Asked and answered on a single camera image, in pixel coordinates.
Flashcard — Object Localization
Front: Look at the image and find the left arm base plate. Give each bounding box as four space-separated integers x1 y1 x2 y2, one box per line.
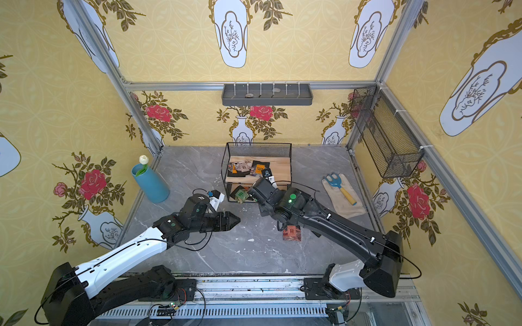
138 278 197 304

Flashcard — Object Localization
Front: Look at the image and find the green tea bag lower shelf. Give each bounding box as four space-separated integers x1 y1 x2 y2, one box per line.
231 186 250 204

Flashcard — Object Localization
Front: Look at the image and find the grey wall tray shelf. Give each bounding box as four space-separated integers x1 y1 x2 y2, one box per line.
222 82 313 107

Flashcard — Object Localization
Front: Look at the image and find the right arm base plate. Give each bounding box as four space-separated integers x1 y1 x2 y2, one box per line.
300 278 362 300

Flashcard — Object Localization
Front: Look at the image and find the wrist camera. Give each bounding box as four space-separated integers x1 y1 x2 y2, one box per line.
262 168 277 188
207 190 225 211

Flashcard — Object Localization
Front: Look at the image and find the beige illustrated tea bag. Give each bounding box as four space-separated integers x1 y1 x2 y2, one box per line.
227 160 253 177

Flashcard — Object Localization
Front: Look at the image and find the black wire two-tier shelf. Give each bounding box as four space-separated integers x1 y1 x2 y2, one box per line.
221 142 292 203

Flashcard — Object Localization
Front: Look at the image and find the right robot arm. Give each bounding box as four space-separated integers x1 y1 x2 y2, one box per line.
247 179 407 298

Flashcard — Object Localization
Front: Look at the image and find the beige cloth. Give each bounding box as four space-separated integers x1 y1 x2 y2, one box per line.
322 173 366 219

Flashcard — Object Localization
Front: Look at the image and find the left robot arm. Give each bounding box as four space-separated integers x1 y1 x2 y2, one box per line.
38 194 241 325

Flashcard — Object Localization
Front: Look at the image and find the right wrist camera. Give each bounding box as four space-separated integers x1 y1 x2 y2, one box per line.
262 168 277 188

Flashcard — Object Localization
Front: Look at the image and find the blue cylindrical vase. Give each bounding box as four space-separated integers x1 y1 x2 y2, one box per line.
131 164 170 204

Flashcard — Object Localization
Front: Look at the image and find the red house tea bag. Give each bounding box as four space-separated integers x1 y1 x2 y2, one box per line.
282 225 302 242

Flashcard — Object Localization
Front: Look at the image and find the black mesh wall basket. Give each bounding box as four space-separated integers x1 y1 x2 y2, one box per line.
352 86 424 179

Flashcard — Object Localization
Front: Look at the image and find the white tulip flower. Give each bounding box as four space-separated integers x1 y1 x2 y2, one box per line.
135 155 150 177

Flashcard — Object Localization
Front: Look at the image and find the blue yellow hand rake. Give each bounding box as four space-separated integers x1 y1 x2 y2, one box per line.
322 173 358 206

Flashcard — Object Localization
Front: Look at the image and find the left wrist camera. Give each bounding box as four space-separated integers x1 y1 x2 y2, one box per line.
207 190 225 211

